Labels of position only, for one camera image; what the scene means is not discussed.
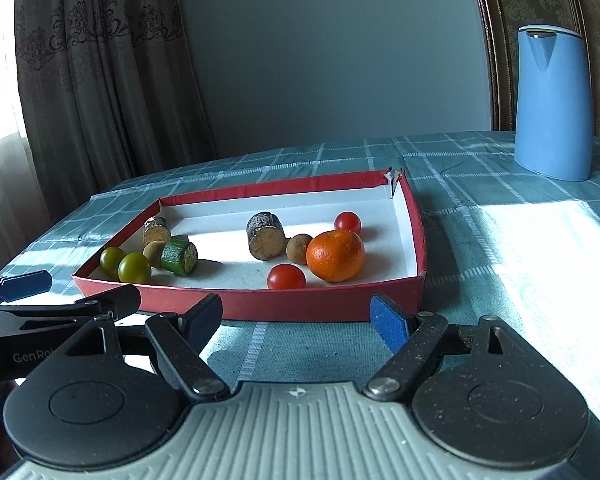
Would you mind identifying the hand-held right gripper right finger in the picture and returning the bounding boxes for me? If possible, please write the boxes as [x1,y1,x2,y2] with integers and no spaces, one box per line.
[362,294,551,404]

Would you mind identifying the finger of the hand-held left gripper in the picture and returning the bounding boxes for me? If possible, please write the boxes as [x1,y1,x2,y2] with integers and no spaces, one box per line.
[74,283,142,319]
[0,270,54,306]

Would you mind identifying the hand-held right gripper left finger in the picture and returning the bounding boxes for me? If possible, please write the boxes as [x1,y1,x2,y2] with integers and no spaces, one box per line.
[62,292,231,402]

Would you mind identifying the green cherry tomato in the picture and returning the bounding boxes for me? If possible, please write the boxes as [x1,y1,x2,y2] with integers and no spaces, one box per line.
[99,246,127,278]
[117,252,152,284]

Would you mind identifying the brown longan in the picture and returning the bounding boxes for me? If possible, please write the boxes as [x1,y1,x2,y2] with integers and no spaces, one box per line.
[142,240,168,269]
[285,233,314,265]

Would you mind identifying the green cucumber piece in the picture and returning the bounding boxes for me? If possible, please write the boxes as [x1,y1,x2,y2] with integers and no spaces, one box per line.
[160,240,199,277]

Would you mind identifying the red cardboard box tray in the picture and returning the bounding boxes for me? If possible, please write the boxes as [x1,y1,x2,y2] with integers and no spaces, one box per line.
[71,167,427,323]

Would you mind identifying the orange mandarin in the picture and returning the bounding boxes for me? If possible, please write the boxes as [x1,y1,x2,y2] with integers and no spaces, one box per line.
[306,229,367,283]

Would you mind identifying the red cherry tomato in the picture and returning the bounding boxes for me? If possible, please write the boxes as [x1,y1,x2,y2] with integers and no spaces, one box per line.
[334,211,362,236]
[267,263,307,291]

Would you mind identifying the teal checked tablecloth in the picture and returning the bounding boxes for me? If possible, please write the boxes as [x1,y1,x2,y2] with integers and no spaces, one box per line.
[0,130,600,461]

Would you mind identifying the white sheer curtain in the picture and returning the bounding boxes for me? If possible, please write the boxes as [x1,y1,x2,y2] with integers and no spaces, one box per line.
[0,0,46,281]

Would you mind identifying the brown patterned curtain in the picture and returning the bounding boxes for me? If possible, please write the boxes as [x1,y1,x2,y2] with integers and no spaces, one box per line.
[15,0,218,223]

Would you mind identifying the blue electric kettle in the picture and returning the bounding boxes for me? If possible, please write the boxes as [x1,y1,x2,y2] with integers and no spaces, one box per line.
[513,25,594,182]

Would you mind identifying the wooden chair back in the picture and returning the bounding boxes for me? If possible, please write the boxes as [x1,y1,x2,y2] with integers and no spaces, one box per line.
[467,0,592,133]

